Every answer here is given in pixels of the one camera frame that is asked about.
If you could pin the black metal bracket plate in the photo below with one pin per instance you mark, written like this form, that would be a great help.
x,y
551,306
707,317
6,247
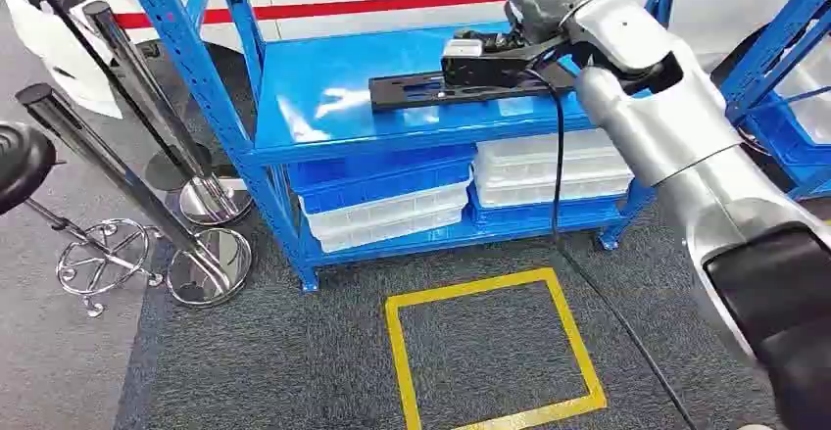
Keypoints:
x,y
415,89

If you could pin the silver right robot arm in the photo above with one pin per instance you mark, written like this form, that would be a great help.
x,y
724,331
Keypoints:
x,y
675,128

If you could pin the black car wheel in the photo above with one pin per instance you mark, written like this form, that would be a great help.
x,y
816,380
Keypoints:
x,y
221,83
737,57

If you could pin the blue steel shelf rack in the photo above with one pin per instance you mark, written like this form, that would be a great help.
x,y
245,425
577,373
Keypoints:
x,y
779,38
363,83

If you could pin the blue plastic tray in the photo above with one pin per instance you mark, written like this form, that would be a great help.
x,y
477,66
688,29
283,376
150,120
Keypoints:
x,y
539,213
383,177

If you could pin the clear white tray stack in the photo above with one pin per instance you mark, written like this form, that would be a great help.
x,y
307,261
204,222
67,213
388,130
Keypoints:
x,y
811,83

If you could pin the blue plastic crate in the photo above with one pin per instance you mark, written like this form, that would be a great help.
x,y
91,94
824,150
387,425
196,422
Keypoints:
x,y
789,138

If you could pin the yellow floor tape square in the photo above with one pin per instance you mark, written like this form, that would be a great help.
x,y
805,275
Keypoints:
x,y
396,349

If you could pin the thin black pole stand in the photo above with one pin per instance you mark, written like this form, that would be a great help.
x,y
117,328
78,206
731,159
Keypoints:
x,y
78,38

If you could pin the black stool with chrome base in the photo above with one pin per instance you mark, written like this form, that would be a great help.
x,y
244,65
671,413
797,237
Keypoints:
x,y
23,161

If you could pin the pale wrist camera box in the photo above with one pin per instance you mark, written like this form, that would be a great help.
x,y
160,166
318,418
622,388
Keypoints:
x,y
463,48

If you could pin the chrome stanchion post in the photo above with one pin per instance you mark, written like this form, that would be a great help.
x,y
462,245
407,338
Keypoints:
x,y
110,167
139,83

